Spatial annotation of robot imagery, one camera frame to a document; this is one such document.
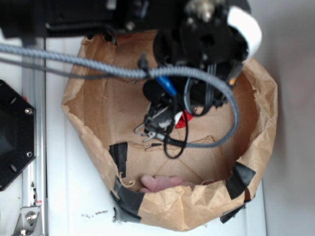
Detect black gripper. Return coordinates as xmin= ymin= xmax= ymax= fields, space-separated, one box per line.
xmin=143 ymin=66 xmax=236 ymax=138

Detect silver keys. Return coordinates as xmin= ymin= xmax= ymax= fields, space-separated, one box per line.
xmin=134 ymin=123 xmax=157 ymax=143

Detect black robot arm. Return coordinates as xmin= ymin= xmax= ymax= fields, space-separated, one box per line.
xmin=0 ymin=0 xmax=261 ymax=140

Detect crumpled red paper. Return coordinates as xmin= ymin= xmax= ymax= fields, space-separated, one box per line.
xmin=175 ymin=110 xmax=194 ymax=129

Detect pink plush toy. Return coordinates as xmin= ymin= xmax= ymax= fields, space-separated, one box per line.
xmin=139 ymin=175 xmax=195 ymax=193

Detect brown paper bag bin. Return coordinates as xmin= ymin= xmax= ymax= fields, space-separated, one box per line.
xmin=61 ymin=30 xmax=279 ymax=232

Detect aluminium frame rail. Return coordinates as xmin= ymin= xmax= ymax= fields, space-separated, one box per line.
xmin=20 ymin=36 xmax=48 ymax=236

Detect grey braided cable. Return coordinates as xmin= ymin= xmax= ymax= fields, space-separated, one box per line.
xmin=0 ymin=43 xmax=241 ymax=149

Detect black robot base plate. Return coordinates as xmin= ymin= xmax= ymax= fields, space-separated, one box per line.
xmin=0 ymin=80 xmax=36 ymax=191

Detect metal corner bracket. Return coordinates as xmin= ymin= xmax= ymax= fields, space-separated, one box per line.
xmin=12 ymin=206 xmax=43 ymax=236

